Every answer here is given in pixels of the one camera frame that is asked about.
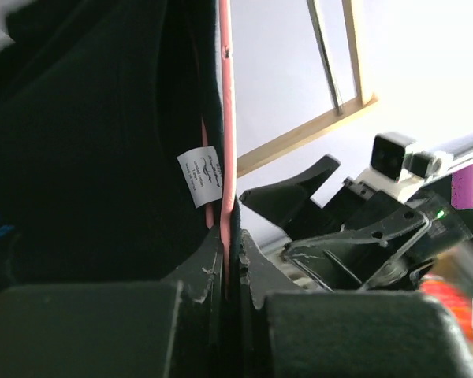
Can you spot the black t shirt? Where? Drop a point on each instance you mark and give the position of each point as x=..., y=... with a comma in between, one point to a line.
x=98, y=99

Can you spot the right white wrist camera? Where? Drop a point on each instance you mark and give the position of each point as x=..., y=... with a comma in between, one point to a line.
x=400, y=166

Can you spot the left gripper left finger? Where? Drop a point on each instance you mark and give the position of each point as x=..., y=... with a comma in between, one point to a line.
x=166, y=328

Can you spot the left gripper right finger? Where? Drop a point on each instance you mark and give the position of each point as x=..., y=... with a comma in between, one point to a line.
x=289, y=332

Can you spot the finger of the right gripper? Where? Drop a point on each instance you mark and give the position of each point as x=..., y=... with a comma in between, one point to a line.
x=362, y=259
x=282, y=202

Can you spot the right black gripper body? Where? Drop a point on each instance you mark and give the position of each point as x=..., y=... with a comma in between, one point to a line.
x=446, y=228

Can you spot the metal hanging rail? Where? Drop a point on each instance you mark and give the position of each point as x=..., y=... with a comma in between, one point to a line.
x=315, y=12

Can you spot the red printed package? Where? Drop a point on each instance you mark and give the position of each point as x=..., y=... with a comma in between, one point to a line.
x=454, y=299

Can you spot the pink wire hanger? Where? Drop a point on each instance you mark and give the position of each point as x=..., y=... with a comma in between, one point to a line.
x=228, y=118

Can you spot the wooden clothes rack frame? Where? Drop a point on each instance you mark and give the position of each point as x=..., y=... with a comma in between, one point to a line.
x=329, y=121

